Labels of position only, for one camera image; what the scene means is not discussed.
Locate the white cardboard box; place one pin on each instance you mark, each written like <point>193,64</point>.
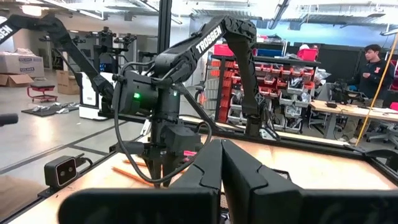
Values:
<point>21,63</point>

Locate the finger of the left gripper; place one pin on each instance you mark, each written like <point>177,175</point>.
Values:
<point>155,169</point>
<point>168,169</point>

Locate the black background equipment stand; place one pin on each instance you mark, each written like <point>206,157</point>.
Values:
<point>105,40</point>

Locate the flat brown cardboard box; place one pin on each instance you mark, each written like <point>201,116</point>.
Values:
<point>14,81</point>

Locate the black desktop device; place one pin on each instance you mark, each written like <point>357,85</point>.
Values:
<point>342,93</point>

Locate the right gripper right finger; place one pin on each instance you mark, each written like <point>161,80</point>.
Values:
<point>280,205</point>

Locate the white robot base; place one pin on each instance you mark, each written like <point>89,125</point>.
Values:
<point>88,93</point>

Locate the grey office chair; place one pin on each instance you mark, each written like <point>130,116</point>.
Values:
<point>385,133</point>

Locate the black cylinder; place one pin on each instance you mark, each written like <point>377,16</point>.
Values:
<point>7,119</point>

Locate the red rolling stool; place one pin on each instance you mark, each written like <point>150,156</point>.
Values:
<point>42,87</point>

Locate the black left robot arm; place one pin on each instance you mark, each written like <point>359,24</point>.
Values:
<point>208,40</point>

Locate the wooden desk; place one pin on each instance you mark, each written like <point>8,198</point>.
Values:
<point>348,110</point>

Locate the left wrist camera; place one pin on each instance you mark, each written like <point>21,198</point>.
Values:
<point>182,138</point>

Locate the orange pencil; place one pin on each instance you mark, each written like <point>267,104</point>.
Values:
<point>130,175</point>
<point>133,162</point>

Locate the table-level camera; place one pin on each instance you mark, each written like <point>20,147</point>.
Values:
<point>60,171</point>

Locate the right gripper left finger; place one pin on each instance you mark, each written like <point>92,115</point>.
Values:
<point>174,205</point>

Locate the black shelf with red bins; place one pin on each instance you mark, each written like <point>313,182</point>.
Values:
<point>280,74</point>

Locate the black background robot arm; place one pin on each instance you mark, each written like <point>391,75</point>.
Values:
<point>71,49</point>

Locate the person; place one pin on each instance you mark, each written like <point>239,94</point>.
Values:
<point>371,77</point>

